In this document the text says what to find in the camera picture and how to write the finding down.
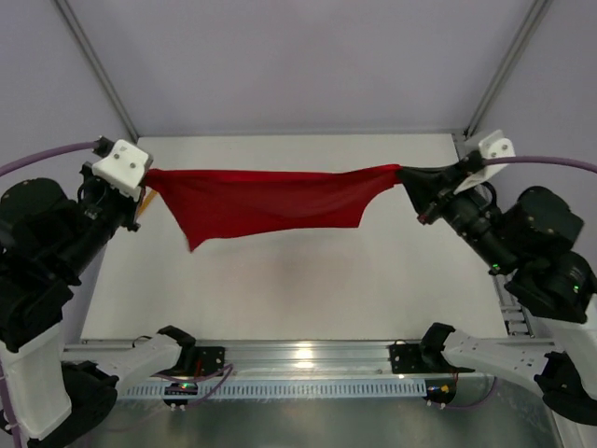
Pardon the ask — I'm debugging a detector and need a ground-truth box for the right aluminium frame post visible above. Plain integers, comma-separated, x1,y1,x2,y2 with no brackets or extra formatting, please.
463,0,553,137

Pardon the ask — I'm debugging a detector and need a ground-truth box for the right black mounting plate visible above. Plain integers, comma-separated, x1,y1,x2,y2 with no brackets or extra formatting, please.
388,341,428,374

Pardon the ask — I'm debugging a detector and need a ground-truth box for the orange plastic fork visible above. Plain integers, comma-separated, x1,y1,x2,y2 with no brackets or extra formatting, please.
139,189,158,214

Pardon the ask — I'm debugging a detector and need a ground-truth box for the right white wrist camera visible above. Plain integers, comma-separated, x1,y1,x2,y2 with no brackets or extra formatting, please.
455,130,515,194

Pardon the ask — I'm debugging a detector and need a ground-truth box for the red cloth napkin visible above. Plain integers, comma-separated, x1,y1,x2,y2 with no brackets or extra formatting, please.
145,164,402,250

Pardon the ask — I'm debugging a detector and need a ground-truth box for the left aluminium frame post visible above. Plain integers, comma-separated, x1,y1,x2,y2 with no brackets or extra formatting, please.
50,0,140,142

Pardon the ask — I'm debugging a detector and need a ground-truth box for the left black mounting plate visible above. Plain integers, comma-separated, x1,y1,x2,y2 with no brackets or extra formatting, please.
194,346,226,377

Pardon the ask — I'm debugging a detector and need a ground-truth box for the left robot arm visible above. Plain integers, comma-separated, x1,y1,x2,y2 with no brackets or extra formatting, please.
1,165,197,447

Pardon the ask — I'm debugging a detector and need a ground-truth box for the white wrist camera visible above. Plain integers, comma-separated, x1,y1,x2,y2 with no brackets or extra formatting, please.
91,139,153,202
455,130,515,194

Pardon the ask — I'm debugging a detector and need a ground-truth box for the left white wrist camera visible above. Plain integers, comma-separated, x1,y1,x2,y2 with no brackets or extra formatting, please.
91,139,153,202

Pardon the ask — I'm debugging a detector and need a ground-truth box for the white slotted cable duct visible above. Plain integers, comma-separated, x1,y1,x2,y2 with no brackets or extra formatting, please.
121,377,427,400

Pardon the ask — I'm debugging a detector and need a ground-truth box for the aluminium frame post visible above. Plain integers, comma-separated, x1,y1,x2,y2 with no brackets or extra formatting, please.
50,0,140,142
463,0,553,137

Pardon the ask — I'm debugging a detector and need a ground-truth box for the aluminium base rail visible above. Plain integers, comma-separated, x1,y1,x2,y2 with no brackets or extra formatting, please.
62,339,568,374

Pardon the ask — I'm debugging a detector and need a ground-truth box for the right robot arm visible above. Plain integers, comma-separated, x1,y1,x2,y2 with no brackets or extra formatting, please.
396,161,596,426

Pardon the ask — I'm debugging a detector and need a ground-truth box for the black mounting plate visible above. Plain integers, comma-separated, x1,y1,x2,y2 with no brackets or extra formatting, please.
388,341,428,374
194,346,226,377

